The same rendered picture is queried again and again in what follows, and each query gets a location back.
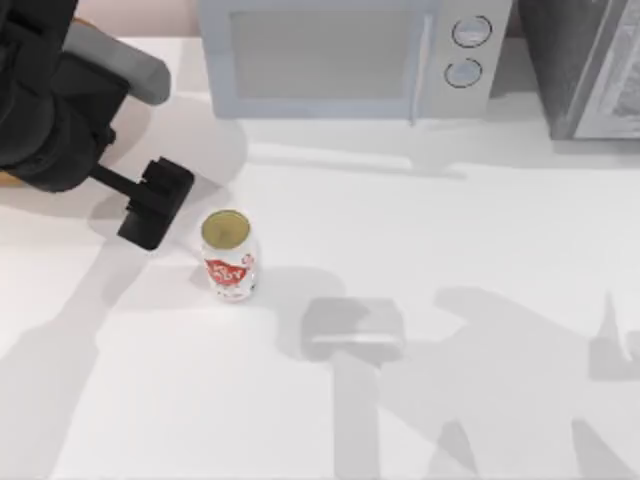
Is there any microwave door handle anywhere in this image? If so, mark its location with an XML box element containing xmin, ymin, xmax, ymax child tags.
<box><xmin>408</xmin><ymin>13</ymin><xmax>435</xmax><ymax>127</ymax></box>

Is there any pale microwave oven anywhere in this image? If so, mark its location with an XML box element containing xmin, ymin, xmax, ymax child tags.
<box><xmin>196</xmin><ymin>0</ymin><xmax>515</xmax><ymax>127</ymax></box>

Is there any red and white can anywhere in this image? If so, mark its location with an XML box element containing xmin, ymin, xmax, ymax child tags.
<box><xmin>200</xmin><ymin>208</ymin><xmax>262</xmax><ymax>304</ymax></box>

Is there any microwave oven door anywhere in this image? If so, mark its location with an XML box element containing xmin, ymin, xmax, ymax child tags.
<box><xmin>197</xmin><ymin>0</ymin><xmax>432</xmax><ymax>120</ymax></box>

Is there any microwave oven knob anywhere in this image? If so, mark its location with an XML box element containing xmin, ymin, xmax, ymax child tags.
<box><xmin>450</xmin><ymin>14</ymin><xmax>494</xmax><ymax>50</ymax></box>
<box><xmin>443</xmin><ymin>56</ymin><xmax>484</xmax><ymax>91</ymax></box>

